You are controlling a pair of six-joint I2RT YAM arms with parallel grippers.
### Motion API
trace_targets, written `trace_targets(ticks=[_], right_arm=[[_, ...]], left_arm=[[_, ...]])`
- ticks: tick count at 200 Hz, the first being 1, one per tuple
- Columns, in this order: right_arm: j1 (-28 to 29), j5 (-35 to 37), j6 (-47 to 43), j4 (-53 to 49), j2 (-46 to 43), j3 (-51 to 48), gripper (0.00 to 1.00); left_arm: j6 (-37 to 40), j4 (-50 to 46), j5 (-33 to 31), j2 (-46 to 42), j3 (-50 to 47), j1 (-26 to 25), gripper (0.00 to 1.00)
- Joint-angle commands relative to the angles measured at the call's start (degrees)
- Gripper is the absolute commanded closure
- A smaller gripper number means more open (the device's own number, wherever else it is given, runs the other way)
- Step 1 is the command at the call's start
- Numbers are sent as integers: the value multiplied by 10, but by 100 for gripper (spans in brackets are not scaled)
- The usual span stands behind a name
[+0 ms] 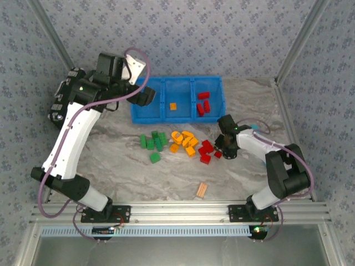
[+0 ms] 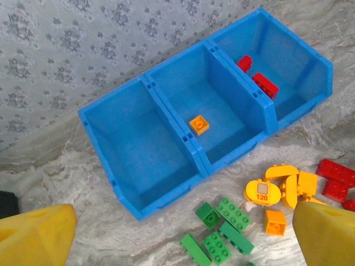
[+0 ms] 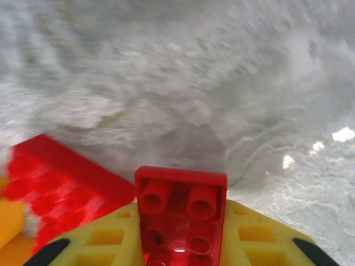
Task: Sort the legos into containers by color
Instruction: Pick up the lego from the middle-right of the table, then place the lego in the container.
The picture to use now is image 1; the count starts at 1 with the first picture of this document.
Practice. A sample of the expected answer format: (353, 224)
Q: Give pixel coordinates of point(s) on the green lego brick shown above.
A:
(150, 144)
(154, 134)
(143, 140)
(163, 138)
(158, 144)
(154, 158)

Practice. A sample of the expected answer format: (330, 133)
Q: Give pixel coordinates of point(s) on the orange arch lego piece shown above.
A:
(176, 136)

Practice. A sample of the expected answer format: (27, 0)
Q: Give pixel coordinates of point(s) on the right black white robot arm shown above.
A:
(274, 171)

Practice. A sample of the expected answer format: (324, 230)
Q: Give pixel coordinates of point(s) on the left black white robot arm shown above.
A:
(72, 138)

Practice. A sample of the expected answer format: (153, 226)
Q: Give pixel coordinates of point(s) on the teal plastic tool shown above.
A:
(254, 127)

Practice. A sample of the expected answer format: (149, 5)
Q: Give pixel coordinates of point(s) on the black hard carrying case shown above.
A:
(55, 113)

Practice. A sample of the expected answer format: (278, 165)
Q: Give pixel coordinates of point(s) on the peach ridged wooden piece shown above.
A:
(202, 190)

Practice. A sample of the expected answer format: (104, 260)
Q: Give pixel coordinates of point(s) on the small circuit board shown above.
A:
(102, 230)
(258, 230)

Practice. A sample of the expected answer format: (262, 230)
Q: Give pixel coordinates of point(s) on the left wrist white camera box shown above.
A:
(136, 67)

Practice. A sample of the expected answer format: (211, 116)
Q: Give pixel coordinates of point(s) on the aluminium frame post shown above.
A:
(27, 246)
(50, 30)
(301, 41)
(330, 246)

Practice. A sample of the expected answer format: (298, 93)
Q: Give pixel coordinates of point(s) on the wide aluminium base rail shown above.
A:
(177, 212)

